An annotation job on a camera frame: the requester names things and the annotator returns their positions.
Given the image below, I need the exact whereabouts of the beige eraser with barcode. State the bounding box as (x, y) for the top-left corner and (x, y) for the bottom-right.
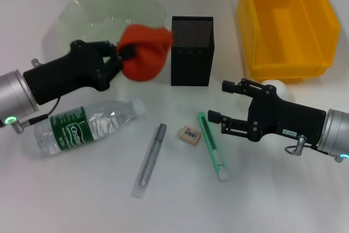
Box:
(178, 125), (202, 145)

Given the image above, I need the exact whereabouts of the black cable with silver plug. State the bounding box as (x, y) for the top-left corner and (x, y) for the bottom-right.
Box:
(12, 98), (61, 135)

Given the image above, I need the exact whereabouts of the clear green-label water bottle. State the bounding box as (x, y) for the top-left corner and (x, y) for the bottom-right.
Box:
(34, 97), (147, 159)

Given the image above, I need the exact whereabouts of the soft red-orange toy orange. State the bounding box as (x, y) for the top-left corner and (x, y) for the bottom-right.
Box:
(117, 25), (174, 82)

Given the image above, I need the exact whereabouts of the yellow plastic bin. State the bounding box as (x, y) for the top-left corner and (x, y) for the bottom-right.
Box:
(236, 0), (341, 84)

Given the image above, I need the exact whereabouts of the grey pen in clear sleeve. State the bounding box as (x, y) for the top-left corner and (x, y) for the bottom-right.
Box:
(130, 123), (167, 200)

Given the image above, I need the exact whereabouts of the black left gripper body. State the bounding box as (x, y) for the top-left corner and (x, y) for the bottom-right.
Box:
(23, 39), (112, 106)

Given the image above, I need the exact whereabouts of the pale green wavy glass plate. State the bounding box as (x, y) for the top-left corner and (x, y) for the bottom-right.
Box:
(42, 0), (169, 78)

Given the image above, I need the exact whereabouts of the mint green utility knife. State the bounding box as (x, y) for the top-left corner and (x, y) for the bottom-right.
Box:
(196, 111), (228, 181)

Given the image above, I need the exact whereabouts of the white paper ball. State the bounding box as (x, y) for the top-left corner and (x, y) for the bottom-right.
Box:
(257, 79), (288, 100)

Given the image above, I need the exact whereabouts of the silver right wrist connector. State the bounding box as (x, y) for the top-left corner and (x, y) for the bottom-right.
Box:
(296, 135), (306, 157)

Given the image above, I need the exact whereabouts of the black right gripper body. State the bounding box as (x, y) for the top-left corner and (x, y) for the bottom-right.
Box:
(247, 85), (327, 146)

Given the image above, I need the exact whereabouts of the black mesh pen holder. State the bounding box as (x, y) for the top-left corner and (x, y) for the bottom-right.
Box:
(171, 16), (215, 87)

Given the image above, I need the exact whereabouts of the grey right arm cable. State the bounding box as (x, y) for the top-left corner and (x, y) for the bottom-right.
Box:
(285, 144), (318, 156)

